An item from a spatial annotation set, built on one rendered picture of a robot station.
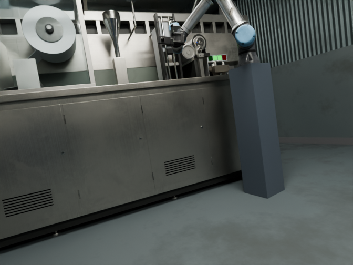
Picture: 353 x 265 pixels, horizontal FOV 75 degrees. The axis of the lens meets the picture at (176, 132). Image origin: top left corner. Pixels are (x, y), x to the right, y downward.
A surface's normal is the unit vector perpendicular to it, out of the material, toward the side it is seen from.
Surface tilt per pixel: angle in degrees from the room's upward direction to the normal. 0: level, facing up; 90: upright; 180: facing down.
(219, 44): 90
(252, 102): 90
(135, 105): 90
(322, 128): 90
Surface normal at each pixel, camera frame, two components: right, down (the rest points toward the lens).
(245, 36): -0.23, 0.24
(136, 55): 0.38, 0.02
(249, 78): -0.83, 0.17
